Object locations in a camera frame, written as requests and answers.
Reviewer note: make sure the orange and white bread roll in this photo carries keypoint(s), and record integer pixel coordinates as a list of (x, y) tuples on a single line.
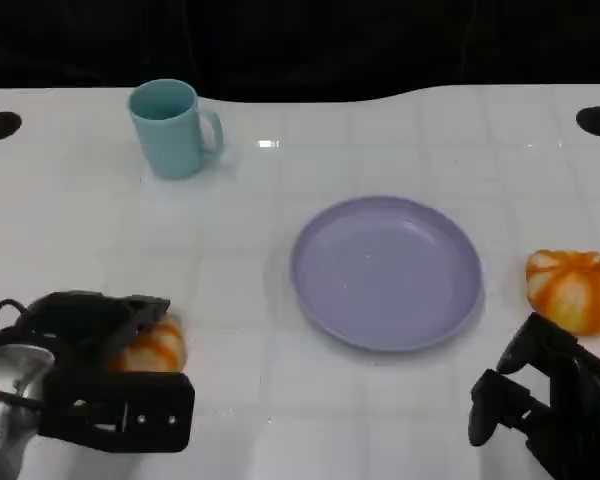
[(575, 292), (155, 350)]

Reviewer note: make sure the pale green mug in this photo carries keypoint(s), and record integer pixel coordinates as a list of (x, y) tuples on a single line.
[(170, 145)]

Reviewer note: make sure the lilac plate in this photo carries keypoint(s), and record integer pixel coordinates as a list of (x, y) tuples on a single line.
[(385, 280)]

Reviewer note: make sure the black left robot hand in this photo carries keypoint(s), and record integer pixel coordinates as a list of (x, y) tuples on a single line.
[(115, 410)]

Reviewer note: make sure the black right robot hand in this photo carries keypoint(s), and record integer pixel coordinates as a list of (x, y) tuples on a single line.
[(585, 405)]

